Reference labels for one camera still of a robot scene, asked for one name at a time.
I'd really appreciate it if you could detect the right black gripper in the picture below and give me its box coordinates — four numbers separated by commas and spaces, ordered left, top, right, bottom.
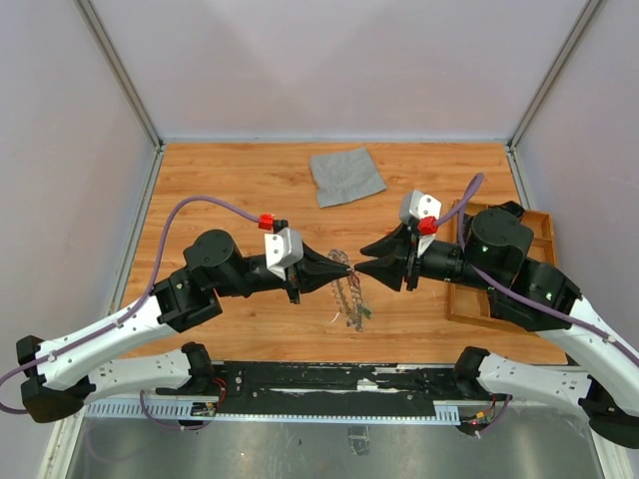
353, 222, 502, 291

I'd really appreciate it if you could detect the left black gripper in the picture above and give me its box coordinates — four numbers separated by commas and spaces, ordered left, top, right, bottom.
215, 239, 352, 304

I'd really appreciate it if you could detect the red key tag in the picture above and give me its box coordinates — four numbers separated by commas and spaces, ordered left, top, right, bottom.
348, 271, 359, 287

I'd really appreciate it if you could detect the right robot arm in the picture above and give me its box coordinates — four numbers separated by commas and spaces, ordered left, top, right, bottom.
355, 202, 638, 449

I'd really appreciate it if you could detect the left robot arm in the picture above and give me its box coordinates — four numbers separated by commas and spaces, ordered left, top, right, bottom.
16, 228, 349, 423

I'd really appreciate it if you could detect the wooden compartment tray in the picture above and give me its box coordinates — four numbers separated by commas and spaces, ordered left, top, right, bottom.
445, 199, 556, 328

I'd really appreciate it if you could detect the grey cloth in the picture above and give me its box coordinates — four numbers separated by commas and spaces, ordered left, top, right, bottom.
310, 147, 386, 209

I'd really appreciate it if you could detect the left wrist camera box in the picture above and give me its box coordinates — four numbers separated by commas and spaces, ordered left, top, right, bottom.
265, 228, 304, 280

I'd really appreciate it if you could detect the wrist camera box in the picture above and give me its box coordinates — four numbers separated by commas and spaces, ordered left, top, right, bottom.
397, 189, 443, 250
265, 228, 304, 280

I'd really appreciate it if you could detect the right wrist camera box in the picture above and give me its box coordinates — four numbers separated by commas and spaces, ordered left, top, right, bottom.
397, 189, 443, 250

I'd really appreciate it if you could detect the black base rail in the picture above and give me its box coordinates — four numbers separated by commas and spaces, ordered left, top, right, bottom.
155, 359, 495, 415

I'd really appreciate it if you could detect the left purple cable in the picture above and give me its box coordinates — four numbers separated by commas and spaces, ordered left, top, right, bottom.
0, 195, 276, 415

